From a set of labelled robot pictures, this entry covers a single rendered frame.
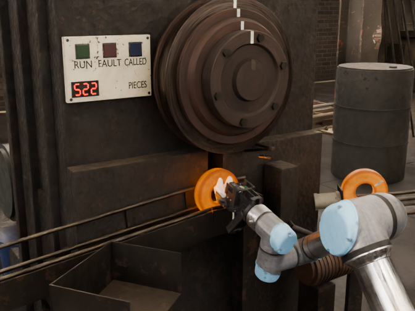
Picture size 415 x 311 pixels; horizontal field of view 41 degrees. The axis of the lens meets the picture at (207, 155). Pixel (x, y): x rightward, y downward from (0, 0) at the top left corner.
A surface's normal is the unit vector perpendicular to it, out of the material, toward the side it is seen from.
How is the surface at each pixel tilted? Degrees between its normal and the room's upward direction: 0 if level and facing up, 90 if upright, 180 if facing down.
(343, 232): 85
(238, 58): 90
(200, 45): 59
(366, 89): 90
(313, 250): 107
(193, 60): 71
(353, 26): 90
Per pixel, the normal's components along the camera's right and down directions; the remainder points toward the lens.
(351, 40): -0.84, 0.14
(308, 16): 0.54, 0.22
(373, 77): -0.29, 0.25
